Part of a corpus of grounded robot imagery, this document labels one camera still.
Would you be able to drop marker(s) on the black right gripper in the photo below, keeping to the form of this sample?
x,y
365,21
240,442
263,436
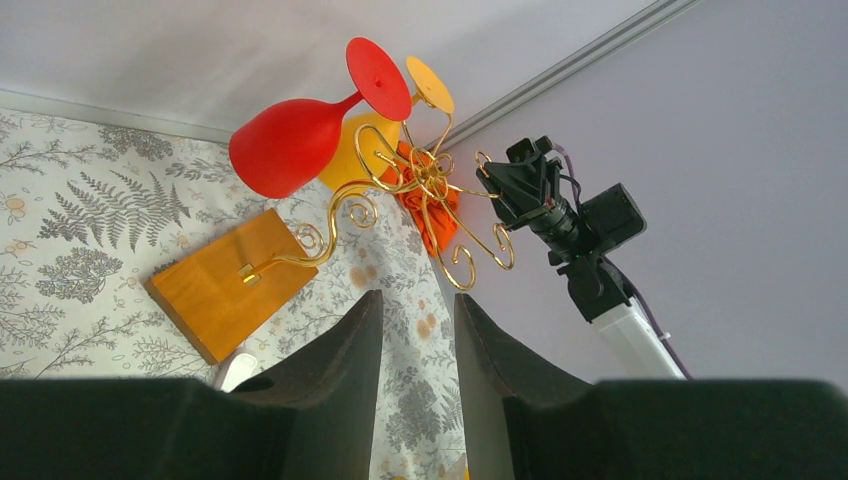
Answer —
x,y
538,189

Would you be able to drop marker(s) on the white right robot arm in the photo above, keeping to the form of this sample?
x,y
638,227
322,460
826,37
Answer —
x,y
611,303

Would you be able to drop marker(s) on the orange crumpled cloth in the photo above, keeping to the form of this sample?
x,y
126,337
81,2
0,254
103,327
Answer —
x,y
437,228

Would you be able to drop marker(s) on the red wine glass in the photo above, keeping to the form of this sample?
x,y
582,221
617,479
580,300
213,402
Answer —
x,y
290,143

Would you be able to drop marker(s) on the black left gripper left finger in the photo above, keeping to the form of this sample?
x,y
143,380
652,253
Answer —
x,y
310,416

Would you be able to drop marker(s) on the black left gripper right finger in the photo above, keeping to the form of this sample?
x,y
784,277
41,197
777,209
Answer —
x,y
525,418

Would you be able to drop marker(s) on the wooden rack base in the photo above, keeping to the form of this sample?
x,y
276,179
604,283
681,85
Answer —
x,y
203,294

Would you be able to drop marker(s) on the yellow wine glass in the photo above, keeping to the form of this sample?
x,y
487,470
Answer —
x,y
368,140

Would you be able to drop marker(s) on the white clothes stand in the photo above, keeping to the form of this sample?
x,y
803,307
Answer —
x,y
240,366

